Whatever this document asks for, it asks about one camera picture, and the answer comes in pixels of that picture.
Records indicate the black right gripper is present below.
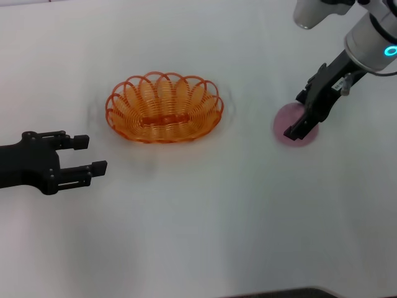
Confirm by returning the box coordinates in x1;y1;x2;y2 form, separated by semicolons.
283;48;369;142

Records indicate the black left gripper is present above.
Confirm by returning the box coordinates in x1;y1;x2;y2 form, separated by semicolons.
0;130;108;196

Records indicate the pink peach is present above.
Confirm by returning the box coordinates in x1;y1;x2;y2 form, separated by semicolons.
272;102;320;148

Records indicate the orange woven plastic basket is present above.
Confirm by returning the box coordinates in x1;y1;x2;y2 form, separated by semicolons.
104;71;225;145

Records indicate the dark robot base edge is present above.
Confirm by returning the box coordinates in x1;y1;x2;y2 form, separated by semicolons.
216;287;342;298

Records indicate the grey right gripper cable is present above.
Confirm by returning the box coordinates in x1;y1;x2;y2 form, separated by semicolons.
339;68;397;96

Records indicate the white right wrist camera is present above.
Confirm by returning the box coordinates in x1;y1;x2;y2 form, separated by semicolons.
293;0;357;30

